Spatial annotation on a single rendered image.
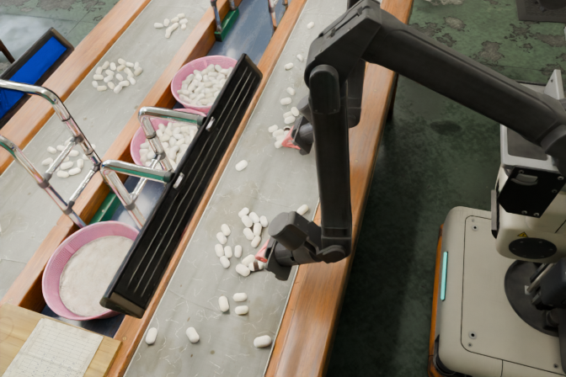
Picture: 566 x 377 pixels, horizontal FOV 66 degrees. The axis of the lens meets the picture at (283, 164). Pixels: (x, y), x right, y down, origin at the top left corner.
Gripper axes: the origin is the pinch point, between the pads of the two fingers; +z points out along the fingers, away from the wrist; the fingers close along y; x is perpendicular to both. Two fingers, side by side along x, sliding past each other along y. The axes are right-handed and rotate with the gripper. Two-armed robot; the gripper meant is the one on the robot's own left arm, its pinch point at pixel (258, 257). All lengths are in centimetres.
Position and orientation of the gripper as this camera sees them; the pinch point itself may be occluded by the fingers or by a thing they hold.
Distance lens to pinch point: 105.2
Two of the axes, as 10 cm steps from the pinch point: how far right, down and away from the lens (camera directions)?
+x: 6.9, 5.9, 4.3
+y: -3.1, 7.7, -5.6
